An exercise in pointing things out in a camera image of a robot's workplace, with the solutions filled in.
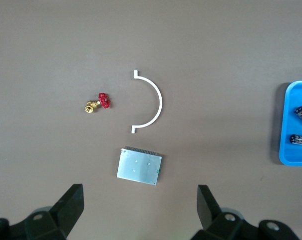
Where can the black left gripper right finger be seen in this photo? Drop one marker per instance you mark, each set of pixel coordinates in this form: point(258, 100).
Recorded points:
point(223, 225)

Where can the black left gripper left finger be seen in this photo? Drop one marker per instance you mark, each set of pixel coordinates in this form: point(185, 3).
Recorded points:
point(53, 222)

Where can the small black connector block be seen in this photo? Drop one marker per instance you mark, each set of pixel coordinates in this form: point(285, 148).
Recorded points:
point(300, 139)

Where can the blue plastic tray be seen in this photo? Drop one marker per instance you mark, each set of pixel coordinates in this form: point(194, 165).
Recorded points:
point(288, 125)

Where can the silver metal box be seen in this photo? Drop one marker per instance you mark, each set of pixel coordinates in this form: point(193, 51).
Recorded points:
point(138, 167)

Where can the brass valve red handwheel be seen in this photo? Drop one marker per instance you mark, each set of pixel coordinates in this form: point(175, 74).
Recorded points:
point(104, 100)

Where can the brown table mat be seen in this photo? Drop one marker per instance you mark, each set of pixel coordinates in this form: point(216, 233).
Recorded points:
point(215, 50)

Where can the white semicircular bracket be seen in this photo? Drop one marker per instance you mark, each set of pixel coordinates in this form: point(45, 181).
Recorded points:
point(160, 103)

